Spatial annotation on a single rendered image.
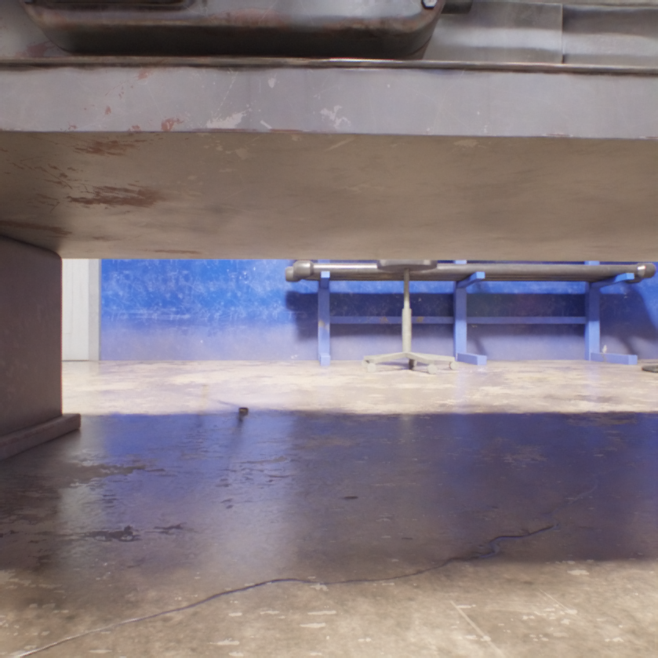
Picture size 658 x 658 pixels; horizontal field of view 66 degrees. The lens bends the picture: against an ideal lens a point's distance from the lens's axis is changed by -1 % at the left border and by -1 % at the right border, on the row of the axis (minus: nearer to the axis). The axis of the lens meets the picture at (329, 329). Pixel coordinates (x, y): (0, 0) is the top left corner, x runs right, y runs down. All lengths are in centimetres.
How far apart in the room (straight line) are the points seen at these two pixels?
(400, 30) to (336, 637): 51
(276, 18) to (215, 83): 8
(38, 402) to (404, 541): 84
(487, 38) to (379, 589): 64
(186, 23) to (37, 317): 78
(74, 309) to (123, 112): 371
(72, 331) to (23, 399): 306
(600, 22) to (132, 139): 59
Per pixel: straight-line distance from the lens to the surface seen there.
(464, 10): 68
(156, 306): 403
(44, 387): 122
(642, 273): 405
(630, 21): 85
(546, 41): 78
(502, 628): 47
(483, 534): 63
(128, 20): 57
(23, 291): 115
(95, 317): 413
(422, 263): 283
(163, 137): 52
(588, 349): 426
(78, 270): 421
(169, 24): 56
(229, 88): 51
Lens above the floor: 23
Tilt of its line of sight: level
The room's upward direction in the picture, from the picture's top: straight up
